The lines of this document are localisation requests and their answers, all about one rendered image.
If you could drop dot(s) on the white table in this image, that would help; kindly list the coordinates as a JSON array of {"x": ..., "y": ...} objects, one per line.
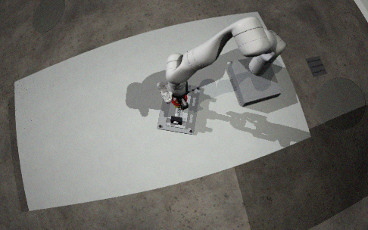
[{"x": 86, "y": 129}]

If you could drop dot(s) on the red handwheel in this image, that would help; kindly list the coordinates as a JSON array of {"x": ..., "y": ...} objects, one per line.
[{"x": 174, "y": 102}]

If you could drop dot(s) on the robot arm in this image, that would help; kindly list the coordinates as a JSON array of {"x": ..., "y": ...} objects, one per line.
[{"x": 201, "y": 56}]

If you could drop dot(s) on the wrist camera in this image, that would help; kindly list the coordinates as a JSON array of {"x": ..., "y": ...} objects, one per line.
[{"x": 165, "y": 93}]

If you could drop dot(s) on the grey base plate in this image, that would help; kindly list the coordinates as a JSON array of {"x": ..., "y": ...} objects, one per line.
[{"x": 191, "y": 120}]

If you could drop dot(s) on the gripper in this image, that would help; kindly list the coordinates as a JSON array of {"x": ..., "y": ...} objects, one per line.
[{"x": 187, "y": 89}]

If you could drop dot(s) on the dark floor grate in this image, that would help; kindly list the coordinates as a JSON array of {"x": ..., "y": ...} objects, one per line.
[{"x": 316, "y": 66}]

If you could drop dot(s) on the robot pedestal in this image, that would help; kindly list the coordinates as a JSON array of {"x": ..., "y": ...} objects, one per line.
[{"x": 253, "y": 89}]

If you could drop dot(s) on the brass and black valve body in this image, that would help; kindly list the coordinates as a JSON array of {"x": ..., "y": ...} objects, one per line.
[{"x": 176, "y": 120}]

